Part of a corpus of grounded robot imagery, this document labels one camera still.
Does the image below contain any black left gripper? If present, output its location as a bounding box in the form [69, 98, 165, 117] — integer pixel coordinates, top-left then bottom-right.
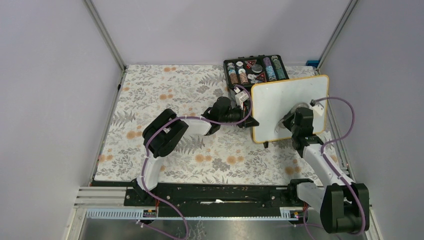
[218, 103, 257, 129]

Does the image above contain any yellow framed whiteboard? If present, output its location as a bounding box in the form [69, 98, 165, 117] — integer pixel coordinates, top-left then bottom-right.
[251, 75, 330, 144]

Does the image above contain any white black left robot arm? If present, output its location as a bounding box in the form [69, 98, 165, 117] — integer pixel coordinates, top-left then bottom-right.
[135, 96, 260, 206]

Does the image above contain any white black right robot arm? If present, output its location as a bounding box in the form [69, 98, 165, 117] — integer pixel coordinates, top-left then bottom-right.
[281, 103, 370, 234]

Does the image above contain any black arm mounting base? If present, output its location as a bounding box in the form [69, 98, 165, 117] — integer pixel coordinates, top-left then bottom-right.
[91, 180, 319, 220]

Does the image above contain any black poker chip case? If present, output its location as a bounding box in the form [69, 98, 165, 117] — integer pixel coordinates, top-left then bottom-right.
[223, 54, 289, 95]

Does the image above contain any grey round dealer button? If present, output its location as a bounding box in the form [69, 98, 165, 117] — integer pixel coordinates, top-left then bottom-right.
[251, 64, 263, 74]

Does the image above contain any floral patterned table mat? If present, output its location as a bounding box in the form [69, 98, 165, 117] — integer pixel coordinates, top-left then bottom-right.
[93, 65, 322, 186]

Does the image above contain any blue clamp block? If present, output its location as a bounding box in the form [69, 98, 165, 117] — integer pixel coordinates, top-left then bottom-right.
[305, 60, 320, 68]

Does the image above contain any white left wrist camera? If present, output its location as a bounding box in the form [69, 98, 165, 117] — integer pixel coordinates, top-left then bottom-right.
[234, 87, 250, 109]

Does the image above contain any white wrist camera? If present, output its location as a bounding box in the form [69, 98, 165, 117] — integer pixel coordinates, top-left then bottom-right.
[234, 87, 250, 109]
[309, 100, 325, 118]

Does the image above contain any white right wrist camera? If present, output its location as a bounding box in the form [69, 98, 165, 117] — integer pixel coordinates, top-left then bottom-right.
[309, 100, 325, 118]

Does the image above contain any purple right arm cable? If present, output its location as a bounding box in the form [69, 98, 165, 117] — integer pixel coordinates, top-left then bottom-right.
[301, 96, 367, 240]

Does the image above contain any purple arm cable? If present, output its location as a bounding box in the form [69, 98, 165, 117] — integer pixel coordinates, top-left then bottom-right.
[301, 96, 367, 240]
[137, 84, 253, 240]

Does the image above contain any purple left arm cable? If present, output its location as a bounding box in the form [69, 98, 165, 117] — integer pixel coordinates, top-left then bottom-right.
[137, 84, 253, 240]

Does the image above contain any right aluminium frame post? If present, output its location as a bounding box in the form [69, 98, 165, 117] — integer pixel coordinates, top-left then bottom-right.
[316, 0, 359, 72]

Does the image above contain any aluminium frame post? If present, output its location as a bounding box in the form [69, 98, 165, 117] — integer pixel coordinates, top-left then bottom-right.
[82, 0, 127, 72]
[316, 0, 359, 72]

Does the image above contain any left aluminium frame post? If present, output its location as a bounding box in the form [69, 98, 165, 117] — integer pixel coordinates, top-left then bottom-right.
[82, 0, 127, 72]

